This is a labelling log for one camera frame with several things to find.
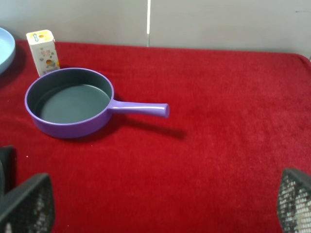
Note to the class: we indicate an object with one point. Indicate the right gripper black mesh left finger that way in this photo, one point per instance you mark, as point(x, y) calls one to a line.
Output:
point(29, 207)

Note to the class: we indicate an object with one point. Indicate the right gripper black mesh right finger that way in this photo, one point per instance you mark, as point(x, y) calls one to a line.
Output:
point(294, 201)

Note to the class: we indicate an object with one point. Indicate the red tablecloth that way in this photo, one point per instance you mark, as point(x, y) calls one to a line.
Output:
point(237, 120)

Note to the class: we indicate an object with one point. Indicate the purple frying pan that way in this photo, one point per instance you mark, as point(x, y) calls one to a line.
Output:
point(75, 102)

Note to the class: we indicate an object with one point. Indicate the light blue plate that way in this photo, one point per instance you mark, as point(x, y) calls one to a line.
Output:
point(7, 49)

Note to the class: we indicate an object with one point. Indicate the small white carton box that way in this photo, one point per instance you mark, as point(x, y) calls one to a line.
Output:
point(43, 50)

